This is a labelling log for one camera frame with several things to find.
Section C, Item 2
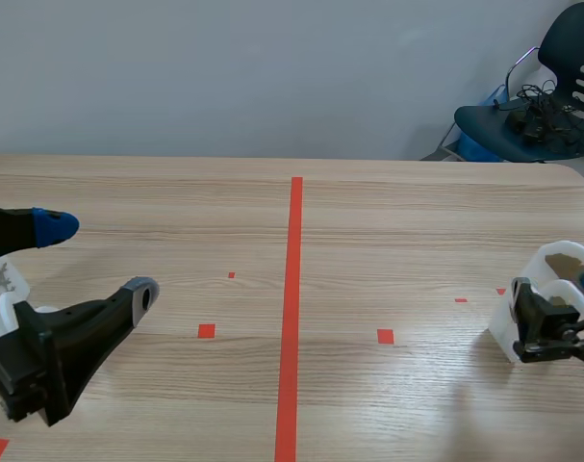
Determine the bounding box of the blue bag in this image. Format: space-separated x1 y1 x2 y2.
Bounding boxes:
456 85 510 163

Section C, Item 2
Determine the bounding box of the black cable bundle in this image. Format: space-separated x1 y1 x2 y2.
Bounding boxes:
493 79 584 146

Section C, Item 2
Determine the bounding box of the dark blue chair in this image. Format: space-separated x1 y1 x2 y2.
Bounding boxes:
419 1 584 165

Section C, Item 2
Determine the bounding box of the brown leaf on clear card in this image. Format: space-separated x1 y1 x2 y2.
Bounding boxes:
544 251 584 309

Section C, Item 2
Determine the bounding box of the small white card stand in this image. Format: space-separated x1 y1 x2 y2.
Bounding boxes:
0 283 61 348
487 239 584 364

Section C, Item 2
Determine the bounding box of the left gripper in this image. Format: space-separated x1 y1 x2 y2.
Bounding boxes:
0 204 161 428

